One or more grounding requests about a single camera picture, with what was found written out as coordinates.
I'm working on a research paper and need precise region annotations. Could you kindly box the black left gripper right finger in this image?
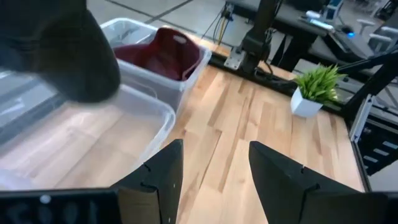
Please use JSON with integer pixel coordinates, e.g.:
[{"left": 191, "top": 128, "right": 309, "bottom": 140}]
[{"left": 248, "top": 141, "right": 389, "bottom": 224}]

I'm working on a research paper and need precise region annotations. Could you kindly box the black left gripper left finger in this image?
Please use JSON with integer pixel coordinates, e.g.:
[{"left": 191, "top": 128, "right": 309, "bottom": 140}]
[{"left": 111, "top": 139, "right": 184, "bottom": 224}]

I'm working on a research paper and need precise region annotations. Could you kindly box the black hat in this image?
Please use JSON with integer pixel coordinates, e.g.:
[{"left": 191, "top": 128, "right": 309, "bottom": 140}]
[{"left": 0, "top": 0, "right": 121, "bottom": 103}]

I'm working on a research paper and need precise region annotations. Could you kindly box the clear plastic bin holding hat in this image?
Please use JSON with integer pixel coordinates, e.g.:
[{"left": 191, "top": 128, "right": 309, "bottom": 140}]
[{"left": 99, "top": 17, "right": 213, "bottom": 113}]

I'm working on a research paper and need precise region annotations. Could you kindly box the maroon hat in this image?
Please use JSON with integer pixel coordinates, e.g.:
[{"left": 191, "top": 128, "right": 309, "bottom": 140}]
[{"left": 113, "top": 27, "right": 201, "bottom": 82}]

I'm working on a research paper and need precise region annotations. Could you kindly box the empty clear plastic bin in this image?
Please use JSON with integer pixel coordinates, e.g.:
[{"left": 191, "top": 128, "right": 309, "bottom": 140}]
[{"left": 0, "top": 83, "right": 177, "bottom": 191}]

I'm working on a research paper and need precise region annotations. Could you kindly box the silver aluminium extrusion bar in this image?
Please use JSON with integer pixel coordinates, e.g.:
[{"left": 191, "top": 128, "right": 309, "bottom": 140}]
[{"left": 349, "top": 94, "right": 374, "bottom": 143}]

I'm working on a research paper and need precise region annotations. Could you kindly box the green plant in white pot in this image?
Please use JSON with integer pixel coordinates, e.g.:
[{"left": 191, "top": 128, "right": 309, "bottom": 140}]
[{"left": 290, "top": 63, "right": 348, "bottom": 118}]

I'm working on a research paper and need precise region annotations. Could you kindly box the dark background desk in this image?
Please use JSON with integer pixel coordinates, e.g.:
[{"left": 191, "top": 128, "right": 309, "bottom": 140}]
[{"left": 226, "top": 0, "right": 398, "bottom": 74}]

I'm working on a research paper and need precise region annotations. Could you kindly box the black table frame rail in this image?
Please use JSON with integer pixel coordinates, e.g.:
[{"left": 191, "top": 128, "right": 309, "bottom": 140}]
[{"left": 207, "top": 52, "right": 346, "bottom": 116}]

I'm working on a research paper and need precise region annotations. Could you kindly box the black frame post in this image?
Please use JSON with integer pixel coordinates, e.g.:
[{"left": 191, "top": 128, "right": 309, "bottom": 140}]
[{"left": 337, "top": 46, "right": 398, "bottom": 121}]

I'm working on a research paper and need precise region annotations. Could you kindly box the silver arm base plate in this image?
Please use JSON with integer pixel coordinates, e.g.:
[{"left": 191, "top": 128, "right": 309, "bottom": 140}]
[{"left": 223, "top": 46, "right": 247, "bottom": 70}]

